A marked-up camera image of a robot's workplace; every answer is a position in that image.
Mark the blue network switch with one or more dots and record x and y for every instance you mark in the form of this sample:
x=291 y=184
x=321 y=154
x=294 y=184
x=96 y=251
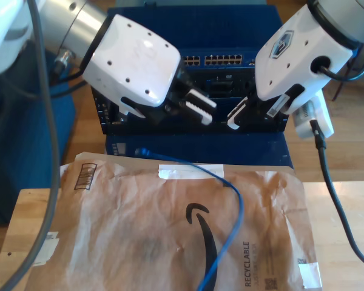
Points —
x=230 y=30

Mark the black rack server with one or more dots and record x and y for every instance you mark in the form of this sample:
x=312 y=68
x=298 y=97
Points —
x=224 y=85

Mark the black rack frame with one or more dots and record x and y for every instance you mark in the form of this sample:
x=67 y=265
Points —
x=170 y=128

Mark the blue rack shelf tray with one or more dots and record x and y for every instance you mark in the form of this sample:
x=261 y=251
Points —
x=221 y=116

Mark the dark blue sofa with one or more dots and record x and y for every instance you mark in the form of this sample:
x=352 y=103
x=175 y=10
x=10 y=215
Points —
x=18 y=151

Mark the brown paper mailer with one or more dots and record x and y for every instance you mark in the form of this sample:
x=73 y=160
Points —
x=124 y=227

